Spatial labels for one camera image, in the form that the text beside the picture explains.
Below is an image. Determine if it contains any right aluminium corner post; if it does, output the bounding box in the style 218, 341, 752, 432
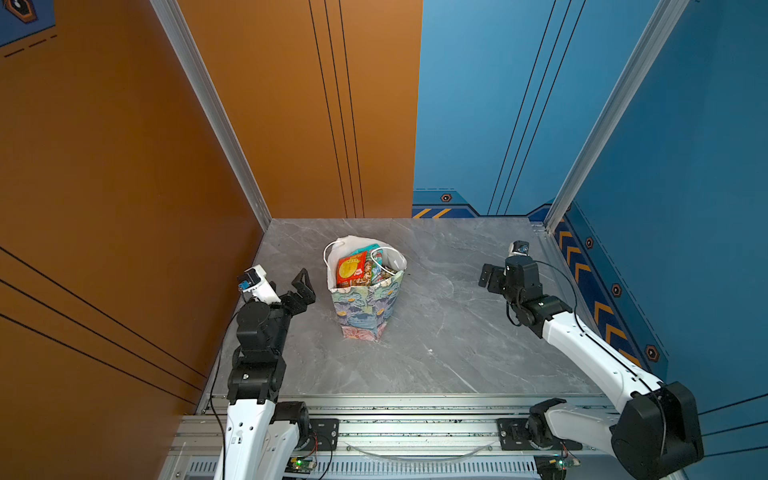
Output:
543, 0, 689, 235

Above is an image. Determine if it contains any green noodle snack packet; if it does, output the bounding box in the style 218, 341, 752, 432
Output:
363, 244, 396, 286

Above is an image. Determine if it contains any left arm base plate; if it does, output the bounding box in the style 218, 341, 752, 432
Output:
267, 417, 340, 452

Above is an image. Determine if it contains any aluminium rail frame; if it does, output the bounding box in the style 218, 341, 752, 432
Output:
157, 392, 688, 480

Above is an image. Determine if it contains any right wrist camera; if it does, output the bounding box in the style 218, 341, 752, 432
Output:
508, 240, 530, 256

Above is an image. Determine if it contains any left aluminium corner post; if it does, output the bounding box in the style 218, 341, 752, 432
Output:
150, 0, 272, 232

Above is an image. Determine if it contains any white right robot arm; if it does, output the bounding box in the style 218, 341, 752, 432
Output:
478, 252, 705, 479

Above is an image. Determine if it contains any left green circuit board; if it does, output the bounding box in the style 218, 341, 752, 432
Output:
281, 456, 318, 477

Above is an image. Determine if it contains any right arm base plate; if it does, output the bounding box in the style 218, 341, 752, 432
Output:
496, 417, 584, 451

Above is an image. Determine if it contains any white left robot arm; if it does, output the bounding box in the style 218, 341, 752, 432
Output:
214, 265, 316, 479

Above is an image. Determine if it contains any right circuit board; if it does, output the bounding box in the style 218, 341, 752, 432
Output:
534, 456, 581, 480

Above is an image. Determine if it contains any floral paper gift bag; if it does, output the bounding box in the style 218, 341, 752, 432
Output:
323, 235, 407, 342

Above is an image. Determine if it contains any red snack packet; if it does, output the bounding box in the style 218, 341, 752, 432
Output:
336, 251, 371, 288

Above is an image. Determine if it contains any aluminium corner post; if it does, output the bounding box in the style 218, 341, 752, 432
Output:
543, 0, 689, 235
150, 0, 272, 232

